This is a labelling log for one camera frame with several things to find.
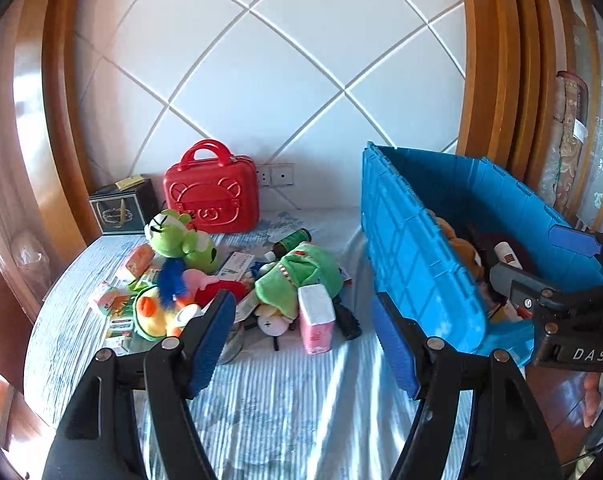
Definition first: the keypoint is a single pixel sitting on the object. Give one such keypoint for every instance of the blue feather toy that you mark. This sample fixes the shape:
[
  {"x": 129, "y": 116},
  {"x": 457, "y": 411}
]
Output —
[{"x": 174, "y": 280}]

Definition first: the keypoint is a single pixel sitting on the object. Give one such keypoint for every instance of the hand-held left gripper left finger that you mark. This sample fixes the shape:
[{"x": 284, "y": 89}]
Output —
[{"x": 211, "y": 345}]

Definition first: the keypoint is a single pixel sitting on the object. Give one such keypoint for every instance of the green dinosaur plush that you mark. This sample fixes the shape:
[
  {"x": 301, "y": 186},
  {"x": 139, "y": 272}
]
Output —
[{"x": 301, "y": 275}]

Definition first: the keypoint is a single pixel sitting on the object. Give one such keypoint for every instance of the wooden nightstand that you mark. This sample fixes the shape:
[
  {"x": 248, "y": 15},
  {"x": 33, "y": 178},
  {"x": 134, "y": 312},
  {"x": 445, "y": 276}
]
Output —
[{"x": 1, "y": 310}]

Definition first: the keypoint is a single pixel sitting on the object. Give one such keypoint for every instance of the small pink green box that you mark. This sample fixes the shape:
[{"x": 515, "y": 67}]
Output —
[{"x": 106, "y": 299}]

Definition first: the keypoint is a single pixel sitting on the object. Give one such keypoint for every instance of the yellow duck plush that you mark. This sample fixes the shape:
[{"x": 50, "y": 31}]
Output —
[{"x": 151, "y": 312}]

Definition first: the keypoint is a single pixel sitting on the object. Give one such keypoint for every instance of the rolled patterned blanket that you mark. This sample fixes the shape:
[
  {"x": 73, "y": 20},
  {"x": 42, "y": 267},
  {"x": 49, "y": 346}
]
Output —
[{"x": 569, "y": 135}]

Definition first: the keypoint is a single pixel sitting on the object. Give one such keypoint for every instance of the green frog plush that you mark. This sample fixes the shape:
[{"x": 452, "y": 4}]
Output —
[{"x": 176, "y": 240}]

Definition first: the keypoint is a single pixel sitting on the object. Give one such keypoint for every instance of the long white green box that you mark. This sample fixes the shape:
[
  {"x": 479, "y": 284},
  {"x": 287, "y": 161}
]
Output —
[{"x": 236, "y": 265}]

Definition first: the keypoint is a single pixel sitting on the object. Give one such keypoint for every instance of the brown bear plush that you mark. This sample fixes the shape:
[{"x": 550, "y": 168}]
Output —
[{"x": 464, "y": 250}]

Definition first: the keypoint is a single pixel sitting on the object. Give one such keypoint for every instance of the dark gift box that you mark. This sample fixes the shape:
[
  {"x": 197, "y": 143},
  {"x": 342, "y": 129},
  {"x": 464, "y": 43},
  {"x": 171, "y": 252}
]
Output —
[{"x": 126, "y": 210}]

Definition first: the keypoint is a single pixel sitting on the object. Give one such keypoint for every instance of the wooden framed padded headboard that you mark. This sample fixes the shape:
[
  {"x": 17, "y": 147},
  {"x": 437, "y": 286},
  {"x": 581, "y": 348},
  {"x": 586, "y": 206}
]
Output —
[{"x": 281, "y": 60}]

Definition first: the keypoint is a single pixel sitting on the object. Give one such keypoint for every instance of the red toy suitcase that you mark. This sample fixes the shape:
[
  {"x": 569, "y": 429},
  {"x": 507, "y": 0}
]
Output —
[{"x": 216, "y": 195}]

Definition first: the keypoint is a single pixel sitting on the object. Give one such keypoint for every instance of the white sheep plush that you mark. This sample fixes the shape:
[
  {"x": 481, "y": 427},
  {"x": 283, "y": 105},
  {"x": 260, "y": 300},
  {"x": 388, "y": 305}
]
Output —
[{"x": 274, "y": 325}]

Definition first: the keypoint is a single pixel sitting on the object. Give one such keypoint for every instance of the white wall socket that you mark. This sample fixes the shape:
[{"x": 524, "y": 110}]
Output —
[
  {"x": 282, "y": 175},
  {"x": 264, "y": 176}
]

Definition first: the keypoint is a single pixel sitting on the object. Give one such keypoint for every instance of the red plush toy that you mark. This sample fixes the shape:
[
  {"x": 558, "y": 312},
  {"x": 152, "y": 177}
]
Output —
[{"x": 224, "y": 289}]

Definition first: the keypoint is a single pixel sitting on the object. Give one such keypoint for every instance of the blue plastic storage crate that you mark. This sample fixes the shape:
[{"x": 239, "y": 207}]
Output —
[{"x": 406, "y": 260}]

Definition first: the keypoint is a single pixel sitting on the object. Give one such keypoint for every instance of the pink tissue pack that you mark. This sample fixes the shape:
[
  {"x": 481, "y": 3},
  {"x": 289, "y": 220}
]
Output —
[{"x": 319, "y": 330}]

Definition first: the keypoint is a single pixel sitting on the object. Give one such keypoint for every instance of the person's right hand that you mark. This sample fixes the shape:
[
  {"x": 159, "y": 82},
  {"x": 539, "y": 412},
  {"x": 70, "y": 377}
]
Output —
[{"x": 592, "y": 400}]

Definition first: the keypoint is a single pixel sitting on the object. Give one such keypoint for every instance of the white plastic bottle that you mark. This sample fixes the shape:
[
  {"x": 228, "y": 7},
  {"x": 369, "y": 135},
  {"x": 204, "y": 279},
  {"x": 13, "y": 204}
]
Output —
[{"x": 509, "y": 255}]

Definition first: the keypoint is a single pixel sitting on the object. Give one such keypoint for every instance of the green snack packet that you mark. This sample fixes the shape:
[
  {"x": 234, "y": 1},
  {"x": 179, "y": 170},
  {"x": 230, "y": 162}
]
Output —
[{"x": 144, "y": 281}]

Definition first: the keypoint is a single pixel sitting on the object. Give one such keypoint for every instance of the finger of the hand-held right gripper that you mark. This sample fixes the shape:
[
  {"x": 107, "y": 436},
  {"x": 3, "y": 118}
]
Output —
[
  {"x": 576, "y": 242},
  {"x": 521, "y": 285}
]

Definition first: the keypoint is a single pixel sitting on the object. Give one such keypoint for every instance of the black folded umbrella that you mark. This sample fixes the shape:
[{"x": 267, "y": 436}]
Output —
[{"x": 346, "y": 317}]

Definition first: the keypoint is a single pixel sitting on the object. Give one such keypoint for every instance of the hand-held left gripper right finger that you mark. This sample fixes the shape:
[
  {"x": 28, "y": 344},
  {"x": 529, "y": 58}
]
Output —
[{"x": 396, "y": 350}]

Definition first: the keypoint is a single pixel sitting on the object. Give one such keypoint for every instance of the yellow notepad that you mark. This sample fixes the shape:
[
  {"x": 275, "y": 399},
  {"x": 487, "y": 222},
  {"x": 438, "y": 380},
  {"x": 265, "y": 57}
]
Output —
[{"x": 129, "y": 182}]

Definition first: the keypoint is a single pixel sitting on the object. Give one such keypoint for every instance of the orange pink box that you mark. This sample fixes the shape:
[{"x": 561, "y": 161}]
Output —
[{"x": 139, "y": 260}]

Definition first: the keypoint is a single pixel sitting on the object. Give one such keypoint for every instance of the green bottle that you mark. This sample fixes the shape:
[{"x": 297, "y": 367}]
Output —
[{"x": 296, "y": 237}]

